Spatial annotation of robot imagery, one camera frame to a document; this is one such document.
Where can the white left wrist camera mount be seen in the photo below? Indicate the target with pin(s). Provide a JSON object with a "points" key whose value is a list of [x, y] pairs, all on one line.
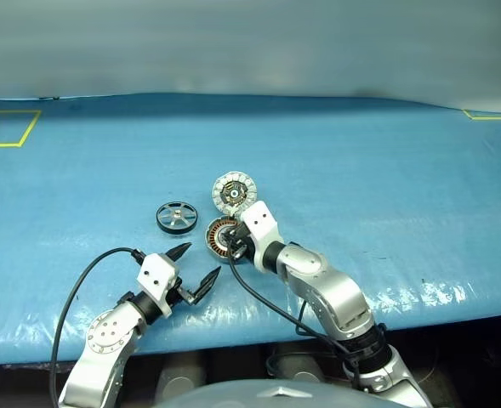
{"points": [[156, 272]]}

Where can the motor housing with copper windings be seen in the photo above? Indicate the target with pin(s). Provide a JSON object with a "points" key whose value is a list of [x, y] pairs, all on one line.
{"points": [[213, 242]]}

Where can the yellow tape square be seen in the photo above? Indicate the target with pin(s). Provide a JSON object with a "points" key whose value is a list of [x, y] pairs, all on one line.
{"points": [[28, 129]]}

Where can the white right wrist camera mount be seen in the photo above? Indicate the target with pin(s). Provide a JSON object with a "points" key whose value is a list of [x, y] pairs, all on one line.
{"points": [[260, 221]]}

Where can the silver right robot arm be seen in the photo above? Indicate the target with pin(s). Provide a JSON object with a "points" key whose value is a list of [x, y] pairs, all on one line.
{"points": [[331, 293]]}

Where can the silver robot torso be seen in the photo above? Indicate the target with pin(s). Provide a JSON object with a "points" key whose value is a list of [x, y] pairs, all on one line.
{"points": [[241, 393]]}

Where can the black silver spoked rotor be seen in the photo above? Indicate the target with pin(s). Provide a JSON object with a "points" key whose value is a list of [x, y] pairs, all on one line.
{"points": [[177, 216]]}

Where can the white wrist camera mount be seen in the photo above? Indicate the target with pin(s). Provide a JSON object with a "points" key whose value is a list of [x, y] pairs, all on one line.
{"points": [[260, 221], [156, 272]]}

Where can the dark grey rounded shape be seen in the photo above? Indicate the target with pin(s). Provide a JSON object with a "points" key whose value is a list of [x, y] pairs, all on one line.
{"points": [[299, 365], [182, 374]]}

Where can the white motor stator disc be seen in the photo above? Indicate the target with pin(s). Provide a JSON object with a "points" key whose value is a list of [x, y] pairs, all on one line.
{"points": [[233, 193]]}

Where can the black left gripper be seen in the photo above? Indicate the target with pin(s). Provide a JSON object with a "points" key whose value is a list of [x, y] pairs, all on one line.
{"points": [[178, 293]]}

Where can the blue table cover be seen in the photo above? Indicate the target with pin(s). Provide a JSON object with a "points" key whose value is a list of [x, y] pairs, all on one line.
{"points": [[360, 191]]}

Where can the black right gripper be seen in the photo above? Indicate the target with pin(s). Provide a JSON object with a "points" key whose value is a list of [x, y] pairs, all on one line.
{"points": [[243, 244]]}

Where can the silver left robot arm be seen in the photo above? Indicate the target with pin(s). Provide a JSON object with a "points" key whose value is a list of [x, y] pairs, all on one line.
{"points": [[105, 336]]}

